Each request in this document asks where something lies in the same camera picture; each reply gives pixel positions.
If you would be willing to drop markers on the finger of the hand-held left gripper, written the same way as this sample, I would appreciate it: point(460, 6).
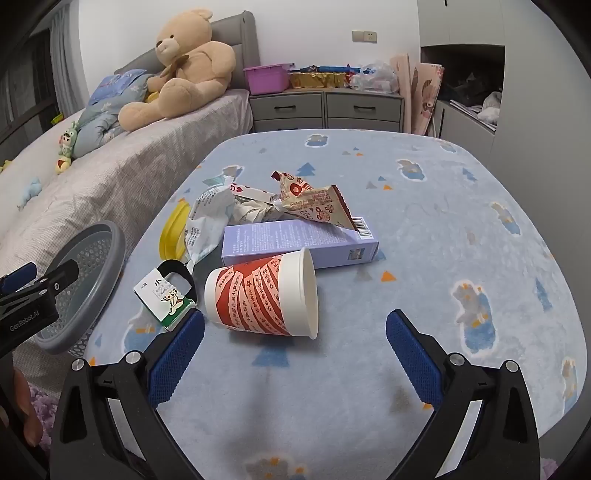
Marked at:
point(64, 273)
point(18, 279)

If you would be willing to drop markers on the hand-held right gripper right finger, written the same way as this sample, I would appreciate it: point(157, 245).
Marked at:
point(413, 360)

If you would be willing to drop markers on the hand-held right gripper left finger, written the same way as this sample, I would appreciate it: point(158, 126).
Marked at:
point(178, 360)

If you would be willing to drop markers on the grey mesh basket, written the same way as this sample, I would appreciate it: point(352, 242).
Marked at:
point(108, 258)

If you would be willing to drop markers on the small white milk carton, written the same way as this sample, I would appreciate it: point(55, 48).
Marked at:
point(166, 302)

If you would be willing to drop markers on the red patterned paper cup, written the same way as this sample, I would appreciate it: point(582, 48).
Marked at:
point(258, 295)

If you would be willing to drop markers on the purple toothpaste box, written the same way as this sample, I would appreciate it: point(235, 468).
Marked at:
point(277, 240)

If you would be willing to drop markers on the triangular printed snack packet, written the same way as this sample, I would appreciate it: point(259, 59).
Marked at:
point(314, 203)

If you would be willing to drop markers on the person's left hand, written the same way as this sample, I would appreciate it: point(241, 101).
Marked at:
point(28, 410)

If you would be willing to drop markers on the small blue plush toy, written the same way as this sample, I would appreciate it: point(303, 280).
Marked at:
point(31, 191)

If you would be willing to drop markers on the purple fluffy rug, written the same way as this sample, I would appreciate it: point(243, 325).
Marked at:
point(44, 415)

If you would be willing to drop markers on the bed with grey sheet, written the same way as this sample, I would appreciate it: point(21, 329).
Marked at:
point(115, 175)

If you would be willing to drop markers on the small yellow plush toy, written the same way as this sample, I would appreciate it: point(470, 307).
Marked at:
point(4, 166)

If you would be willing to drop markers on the blue printed blanket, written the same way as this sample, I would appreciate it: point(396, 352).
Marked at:
point(438, 230)

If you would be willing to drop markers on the small green plush doll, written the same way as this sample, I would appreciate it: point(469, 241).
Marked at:
point(68, 138)

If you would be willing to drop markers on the white and blue wrapper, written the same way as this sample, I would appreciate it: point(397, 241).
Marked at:
point(207, 217)

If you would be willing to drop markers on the blue patterned pillow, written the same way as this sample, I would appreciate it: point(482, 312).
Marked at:
point(101, 120)

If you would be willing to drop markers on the dark window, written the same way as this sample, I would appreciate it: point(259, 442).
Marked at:
point(23, 92)

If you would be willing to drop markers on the grey curtain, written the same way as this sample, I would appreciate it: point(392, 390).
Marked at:
point(69, 60)

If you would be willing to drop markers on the large tan teddy bear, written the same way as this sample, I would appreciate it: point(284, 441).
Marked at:
point(198, 69)

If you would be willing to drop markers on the bear print pink board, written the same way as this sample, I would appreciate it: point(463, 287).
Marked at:
point(427, 101)

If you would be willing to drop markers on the white cloth bundle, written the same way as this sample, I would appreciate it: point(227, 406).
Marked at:
point(490, 108)

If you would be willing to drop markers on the grey drawer cabinet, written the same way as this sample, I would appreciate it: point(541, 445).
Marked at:
point(323, 110)

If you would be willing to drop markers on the plain pink board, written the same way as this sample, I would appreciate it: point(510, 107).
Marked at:
point(400, 92)

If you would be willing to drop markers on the purple plastic basket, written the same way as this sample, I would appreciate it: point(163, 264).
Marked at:
point(268, 79)

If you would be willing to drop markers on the dark cloth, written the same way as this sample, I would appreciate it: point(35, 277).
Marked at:
point(475, 83)

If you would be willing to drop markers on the clear plastic bag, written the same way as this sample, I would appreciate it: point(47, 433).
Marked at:
point(376, 78)

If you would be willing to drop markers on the gold gift box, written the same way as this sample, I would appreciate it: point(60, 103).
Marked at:
point(318, 81)

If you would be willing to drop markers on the blue wrapped roll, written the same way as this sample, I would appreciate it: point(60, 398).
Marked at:
point(337, 69)

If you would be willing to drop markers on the grey padded headboard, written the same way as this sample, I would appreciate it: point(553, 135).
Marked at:
point(242, 27)

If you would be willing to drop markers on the white wardrobe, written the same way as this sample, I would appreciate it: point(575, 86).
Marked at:
point(535, 69)

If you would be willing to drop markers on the wall socket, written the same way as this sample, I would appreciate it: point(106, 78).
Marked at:
point(364, 36)

